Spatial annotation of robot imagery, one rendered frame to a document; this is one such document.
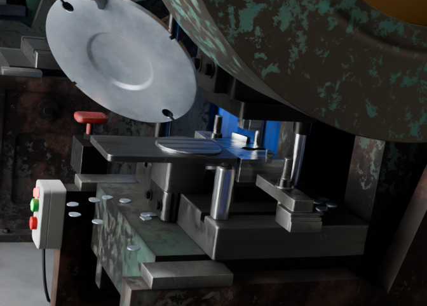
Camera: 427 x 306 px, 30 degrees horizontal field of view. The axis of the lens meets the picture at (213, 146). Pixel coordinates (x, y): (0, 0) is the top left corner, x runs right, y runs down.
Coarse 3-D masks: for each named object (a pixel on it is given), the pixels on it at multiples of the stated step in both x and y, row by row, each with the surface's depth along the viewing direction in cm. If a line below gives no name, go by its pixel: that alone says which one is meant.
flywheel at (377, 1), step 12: (372, 0) 108; (384, 0) 109; (396, 0) 110; (408, 0) 111; (420, 0) 111; (384, 12) 110; (396, 12) 110; (408, 12) 111; (420, 12) 112; (420, 24) 112
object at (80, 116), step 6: (78, 114) 172; (84, 114) 172; (90, 114) 173; (96, 114) 173; (102, 114) 175; (78, 120) 170; (84, 120) 170; (90, 120) 171; (96, 120) 171; (102, 120) 172; (108, 120) 173; (90, 126) 173; (90, 132) 174
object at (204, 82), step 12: (204, 60) 145; (204, 72) 141; (216, 72) 141; (204, 84) 145; (216, 84) 141; (228, 84) 142; (240, 84) 140; (228, 96) 142; (240, 96) 141; (252, 96) 142; (264, 96) 143
